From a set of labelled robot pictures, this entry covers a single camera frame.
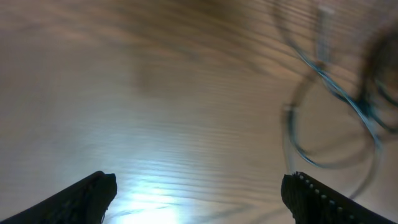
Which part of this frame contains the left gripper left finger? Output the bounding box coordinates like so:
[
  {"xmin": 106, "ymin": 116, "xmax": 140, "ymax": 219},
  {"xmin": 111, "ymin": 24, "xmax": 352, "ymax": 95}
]
[{"xmin": 1, "ymin": 171, "xmax": 118, "ymax": 224}]

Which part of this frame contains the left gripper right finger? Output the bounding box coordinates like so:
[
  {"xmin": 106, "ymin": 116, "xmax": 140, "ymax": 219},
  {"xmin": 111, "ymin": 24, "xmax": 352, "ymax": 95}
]
[{"xmin": 281, "ymin": 172, "xmax": 395, "ymax": 224}]

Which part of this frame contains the black usb cable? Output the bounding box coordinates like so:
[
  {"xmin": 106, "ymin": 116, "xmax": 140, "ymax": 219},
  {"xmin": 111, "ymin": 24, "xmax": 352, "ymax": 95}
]
[{"xmin": 270, "ymin": 0, "xmax": 398, "ymax": 200}]

